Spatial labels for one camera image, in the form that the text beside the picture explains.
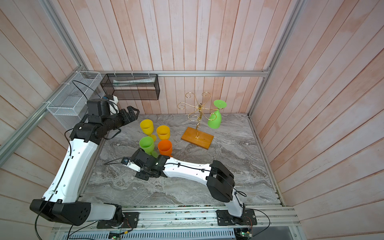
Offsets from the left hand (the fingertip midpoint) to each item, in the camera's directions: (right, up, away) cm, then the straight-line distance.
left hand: (133, 117), depth 71 cm
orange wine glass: (+13, -17, +17) cm, 27 cm away
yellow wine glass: (-1, -4, +25) cm, 26 cm away
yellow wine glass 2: (+11, -8, +22) cm, 26 cm away
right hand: (+1, -27, +6) cm, 27 cm away
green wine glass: (+2, -15, +16) cm, 22 cm away
